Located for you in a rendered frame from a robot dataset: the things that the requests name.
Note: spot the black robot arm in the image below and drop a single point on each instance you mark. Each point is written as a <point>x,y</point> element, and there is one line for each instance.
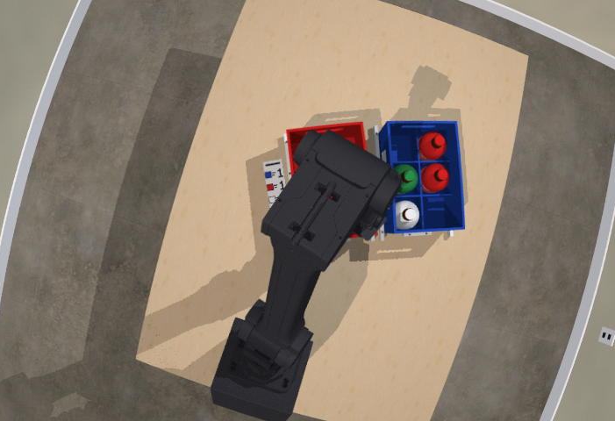
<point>359,182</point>

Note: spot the red crate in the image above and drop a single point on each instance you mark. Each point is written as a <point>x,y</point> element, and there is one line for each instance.
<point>351,131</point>

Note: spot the white paper pick list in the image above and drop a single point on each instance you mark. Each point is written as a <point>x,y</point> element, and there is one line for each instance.
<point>275,180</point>

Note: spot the red bottle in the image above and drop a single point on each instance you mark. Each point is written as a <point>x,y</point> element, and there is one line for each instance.
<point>434,179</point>
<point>431,146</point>

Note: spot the blue plastic crate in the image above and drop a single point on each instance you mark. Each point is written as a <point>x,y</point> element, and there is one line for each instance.
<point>401,146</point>

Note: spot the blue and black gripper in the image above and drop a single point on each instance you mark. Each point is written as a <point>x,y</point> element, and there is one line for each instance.
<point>366,233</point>

